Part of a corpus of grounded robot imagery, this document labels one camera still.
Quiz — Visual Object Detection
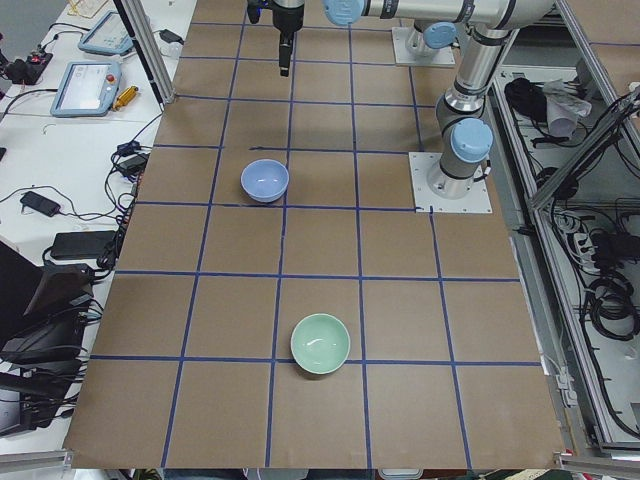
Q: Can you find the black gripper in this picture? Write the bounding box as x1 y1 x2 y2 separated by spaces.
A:
271 0 305 77

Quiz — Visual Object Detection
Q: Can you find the green ceramic bowl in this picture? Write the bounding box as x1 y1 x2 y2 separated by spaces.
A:
290 313 351 375

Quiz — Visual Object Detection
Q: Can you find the blue ceramic bowl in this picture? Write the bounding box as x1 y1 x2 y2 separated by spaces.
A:
240 159 290 203

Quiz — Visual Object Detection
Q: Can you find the black power adapter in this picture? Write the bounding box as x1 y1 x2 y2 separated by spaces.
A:
159 29 184 45

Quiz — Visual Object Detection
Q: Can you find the gold cylindrical tool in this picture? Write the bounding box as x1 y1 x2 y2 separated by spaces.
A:
112 85 139 111

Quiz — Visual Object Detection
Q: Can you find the teach pendant far side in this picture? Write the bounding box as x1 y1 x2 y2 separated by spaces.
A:
78 10 134 56

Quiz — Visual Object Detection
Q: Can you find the brown paper table cover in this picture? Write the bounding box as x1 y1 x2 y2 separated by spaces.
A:
65 1 563 472

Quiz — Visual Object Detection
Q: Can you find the black laptop power brick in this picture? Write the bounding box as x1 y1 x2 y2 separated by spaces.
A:
50 230 116 260

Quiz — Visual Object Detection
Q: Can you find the black smartphone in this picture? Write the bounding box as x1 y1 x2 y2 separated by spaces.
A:
20 191 61 217

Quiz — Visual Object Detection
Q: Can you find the aluminium frame post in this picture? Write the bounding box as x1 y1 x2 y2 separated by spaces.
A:
113 0 175 105

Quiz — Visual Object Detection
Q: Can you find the teach pendant near post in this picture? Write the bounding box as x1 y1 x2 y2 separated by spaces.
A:
50 61 122 118

